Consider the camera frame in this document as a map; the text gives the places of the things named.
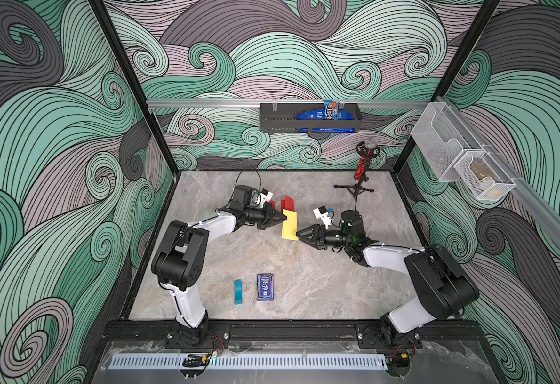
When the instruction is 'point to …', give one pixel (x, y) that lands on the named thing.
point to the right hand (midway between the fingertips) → (299, 236)
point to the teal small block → (238, 285)
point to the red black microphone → (366, 150)
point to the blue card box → (265, 287)
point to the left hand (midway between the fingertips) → (286, 216)
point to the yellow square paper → (290, 226)
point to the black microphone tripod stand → (355, 190)
